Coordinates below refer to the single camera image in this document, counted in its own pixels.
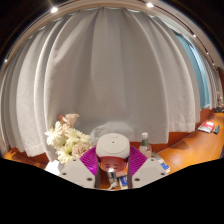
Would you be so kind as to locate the ceiling lights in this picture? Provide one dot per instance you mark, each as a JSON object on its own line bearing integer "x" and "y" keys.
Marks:
{"x": 54, "y": 10}

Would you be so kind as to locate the red and white package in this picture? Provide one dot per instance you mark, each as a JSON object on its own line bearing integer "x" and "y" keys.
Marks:
{"x": 206, "y": 126}

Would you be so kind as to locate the white and pink flowers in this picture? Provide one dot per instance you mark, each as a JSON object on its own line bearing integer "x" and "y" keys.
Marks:
{"x": 68, "y": 141}

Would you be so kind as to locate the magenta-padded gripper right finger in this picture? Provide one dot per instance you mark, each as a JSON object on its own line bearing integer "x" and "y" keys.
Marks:
{"x": 148, "y": 170}

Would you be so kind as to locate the light blue curtain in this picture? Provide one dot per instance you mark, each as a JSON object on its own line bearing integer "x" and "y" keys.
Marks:
{"x": 196, "y": 73}

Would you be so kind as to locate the white curtain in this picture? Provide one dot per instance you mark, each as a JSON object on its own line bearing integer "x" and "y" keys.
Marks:
{"x": 110, "y": 73}

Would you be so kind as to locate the clear plastic drink bottle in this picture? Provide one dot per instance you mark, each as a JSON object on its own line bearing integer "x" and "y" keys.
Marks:
{"x": 145, "y": 148}

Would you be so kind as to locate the small dark object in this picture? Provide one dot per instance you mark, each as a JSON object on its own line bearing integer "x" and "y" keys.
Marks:
{"x": 216, "y": 129}

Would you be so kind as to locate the white ceramic vase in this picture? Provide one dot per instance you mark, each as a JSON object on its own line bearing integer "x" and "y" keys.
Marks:
{"x": 53, "y": 167}

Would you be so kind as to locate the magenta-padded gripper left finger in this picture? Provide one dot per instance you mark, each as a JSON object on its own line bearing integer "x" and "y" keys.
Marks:
{"x": 78, "y": 171}

